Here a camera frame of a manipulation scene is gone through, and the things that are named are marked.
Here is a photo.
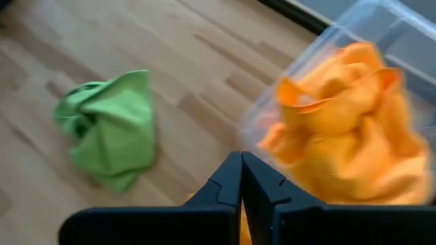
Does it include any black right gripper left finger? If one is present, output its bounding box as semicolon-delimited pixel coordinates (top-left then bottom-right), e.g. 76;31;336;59
58;152;243;245

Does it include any green microfiber towel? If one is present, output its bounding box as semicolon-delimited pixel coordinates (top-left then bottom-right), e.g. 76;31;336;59
54;69;157;193

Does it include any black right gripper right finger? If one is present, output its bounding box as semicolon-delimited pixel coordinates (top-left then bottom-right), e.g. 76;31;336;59
241;151;436;245

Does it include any clear plastic bin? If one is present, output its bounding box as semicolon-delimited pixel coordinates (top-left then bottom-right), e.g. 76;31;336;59
238;0;436;205

